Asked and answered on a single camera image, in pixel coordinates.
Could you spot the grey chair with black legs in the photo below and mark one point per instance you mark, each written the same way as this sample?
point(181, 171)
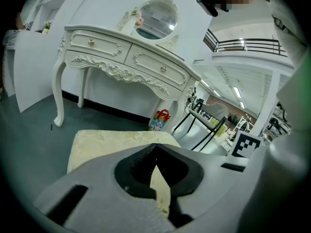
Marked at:
point(209, 113)

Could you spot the white carved dressing table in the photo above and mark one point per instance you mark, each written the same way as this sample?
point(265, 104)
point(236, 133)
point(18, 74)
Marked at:
point(109, 52)

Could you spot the white panel board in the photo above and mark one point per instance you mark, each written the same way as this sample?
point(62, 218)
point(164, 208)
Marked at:
point(31, 64)

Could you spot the black balcony railing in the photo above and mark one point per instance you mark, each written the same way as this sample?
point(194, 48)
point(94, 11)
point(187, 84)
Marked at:
point(245, 46)

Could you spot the light grey cloth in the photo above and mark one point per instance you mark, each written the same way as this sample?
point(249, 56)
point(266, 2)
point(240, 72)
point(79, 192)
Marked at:
point(281, 176)

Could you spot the colourful gift bag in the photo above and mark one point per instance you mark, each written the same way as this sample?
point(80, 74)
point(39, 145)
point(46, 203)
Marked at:
point(160, 121)

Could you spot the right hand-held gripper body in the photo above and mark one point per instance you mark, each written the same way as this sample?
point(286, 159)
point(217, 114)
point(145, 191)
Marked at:
point(245, 144)

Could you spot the black head-worn camera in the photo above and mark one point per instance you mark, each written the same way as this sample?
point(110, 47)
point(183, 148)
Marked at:
point(207, 2)

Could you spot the cream cushioned seat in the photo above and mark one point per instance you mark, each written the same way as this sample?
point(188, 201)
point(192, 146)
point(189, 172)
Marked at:
point(102, 142)

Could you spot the oval white-framed mirror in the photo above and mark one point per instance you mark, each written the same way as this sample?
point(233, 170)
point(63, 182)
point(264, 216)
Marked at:
point(158, 18)

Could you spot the person's white shirt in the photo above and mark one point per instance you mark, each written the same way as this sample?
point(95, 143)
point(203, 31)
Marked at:
point(289, 33)

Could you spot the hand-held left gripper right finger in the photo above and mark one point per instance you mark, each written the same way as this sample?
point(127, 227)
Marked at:
point(213, 183)

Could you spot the small potted plant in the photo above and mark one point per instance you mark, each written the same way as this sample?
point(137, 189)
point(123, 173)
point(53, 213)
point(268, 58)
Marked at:
point(46, 26)

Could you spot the gold drawer knob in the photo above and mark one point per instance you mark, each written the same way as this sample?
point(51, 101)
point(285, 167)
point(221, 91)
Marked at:
point(163, 68)
point(91, 42)

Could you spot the pink flower bouquet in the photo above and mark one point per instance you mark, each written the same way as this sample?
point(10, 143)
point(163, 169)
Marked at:
point(138, 17)

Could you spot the white shelving unit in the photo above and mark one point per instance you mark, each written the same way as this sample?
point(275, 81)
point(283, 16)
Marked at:
point(48, 1)

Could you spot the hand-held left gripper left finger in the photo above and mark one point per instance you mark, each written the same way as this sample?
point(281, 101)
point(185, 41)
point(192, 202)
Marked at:
point(97, 190)

